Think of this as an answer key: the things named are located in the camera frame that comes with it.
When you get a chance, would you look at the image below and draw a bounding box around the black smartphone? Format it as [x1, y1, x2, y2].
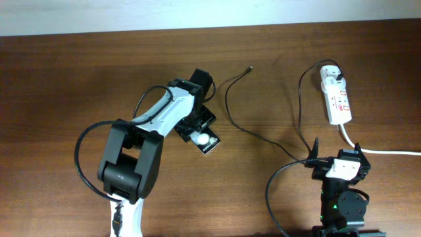
[174, 105, 221, 155]

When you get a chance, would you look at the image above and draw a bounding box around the white power strip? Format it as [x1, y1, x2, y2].
[322, 88, 352, 125]

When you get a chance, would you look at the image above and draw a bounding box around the black USB charging cable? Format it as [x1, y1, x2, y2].
[224, 59, 344, 163]

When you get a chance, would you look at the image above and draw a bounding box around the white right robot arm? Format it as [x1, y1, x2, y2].
[305, 139, 387, 237]

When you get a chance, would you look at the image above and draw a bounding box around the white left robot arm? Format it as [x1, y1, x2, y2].
[97, 69, 220, 236]

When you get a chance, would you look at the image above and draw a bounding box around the white USB charger adapter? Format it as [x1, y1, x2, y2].
[320, 65, 346, 93]

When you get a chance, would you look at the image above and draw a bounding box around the white power strip cord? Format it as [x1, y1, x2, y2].
[337, 123, 421, 157]

